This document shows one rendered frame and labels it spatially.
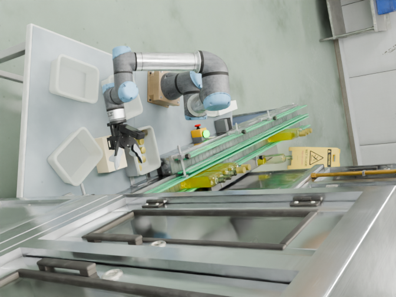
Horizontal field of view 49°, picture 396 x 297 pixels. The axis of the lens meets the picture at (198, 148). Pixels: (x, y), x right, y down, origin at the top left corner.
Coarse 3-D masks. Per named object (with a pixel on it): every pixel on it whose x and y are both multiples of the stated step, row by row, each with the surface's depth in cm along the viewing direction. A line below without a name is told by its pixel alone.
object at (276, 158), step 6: (258, 156) 299; (264, 156) 295; (270, 156) 292; (276, 156) 289; (282, 156) 287; (288, 156) 286; (258, 162) 298; (264, 162) 295; (270, 162) 292; (276, 162) 290; (282, 162) 288
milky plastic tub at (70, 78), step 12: (60, 60) 186; (72, 60) 187; (60, 72) 190; (72, 72) 195; (84, 72) 200; (96, 72) 198; (60, 84) 189; (72, 84) 195; (84, 84) 200; (96, 84) 197; (72, 96) 185; (84, 96) 199; (96, 96) 196
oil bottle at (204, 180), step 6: (204, 174) 226; (210, 174) 223; (186, 180) 227; (192, 180) 225; (198, 180) 223; (204, 180) 221; (210, 180) 219; (186, 186) 228; (192, 186) 226; (198, 186) 224; (204, 186) 222; (210, 186) 220
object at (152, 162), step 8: (144, 128) 217; (152, 128) 222; (144, 136) 225; (152, 136) 223; (144, 144) 226; (152, 144) 224; (152, 152) 225; (136, 160) 211; (152, 160) 226; (144, 168) 222; (152, 168) 220
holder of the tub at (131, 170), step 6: (144, 126) 224; (126, 150) 213; (126, 156) 214; (132, 156) 212; (132, 162) 213; (126, 168) 216; (132, 168) 214; (126, 174) 217; (132, 174) 215; (138, 174) 213; (132, 180) 219; (144, 180) 224; (150, 180) 222; (132, 186) 217
